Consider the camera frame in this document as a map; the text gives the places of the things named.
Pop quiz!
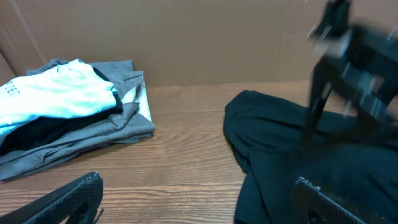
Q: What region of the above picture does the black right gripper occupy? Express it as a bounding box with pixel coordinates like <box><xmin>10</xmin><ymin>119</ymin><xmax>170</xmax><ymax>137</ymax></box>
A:
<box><xmin>302</xmin><ymin>1</ymin><xmax>397</xmax><ymax>149</ymax></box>

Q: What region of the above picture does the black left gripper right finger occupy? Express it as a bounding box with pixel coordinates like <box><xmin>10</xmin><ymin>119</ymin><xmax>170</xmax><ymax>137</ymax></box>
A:
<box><xmin>292</xmin><ymin>176</ymin><xmax>392</xmax><ymax>224</ymax></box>

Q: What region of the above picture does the black folded t-shirt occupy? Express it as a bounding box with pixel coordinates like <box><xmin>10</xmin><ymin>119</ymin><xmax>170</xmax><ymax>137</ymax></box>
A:
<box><xmin>1</xmin><ymin>68</ymin><xmax>123</xmax><ymax>155</ymax></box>

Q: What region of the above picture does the grey folded garment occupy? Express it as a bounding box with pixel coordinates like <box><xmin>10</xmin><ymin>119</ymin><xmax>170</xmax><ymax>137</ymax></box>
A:
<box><xmin>1</xmin><ymin>60</ymin><xmax>155</xmax><ymax>180</ymax></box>

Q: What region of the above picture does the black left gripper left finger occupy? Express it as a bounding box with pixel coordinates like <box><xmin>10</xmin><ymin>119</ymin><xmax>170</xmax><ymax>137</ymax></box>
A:
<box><xmin>1</xmin><ymin>172</ymin><xmax>104</xmax><ymax>224</ymax></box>

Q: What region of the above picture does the black t-shirt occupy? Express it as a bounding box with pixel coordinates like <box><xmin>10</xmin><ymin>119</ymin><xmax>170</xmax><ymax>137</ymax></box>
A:
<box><xmin>223</xmin><ymin>90</ymin><xmax>397</xmax><ymax>223</ymax></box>
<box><xmin>1</xmin><ymin>68</ymin><xmax>123</xmax><ymax>155</ymax></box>

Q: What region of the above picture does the light blue folded t-shirt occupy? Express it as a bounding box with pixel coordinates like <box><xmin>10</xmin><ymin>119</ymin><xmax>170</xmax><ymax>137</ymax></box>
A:
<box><xmin>1</xmin><ymin>59</ymin><xmax>117</xmax><ymax>136</ymax></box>

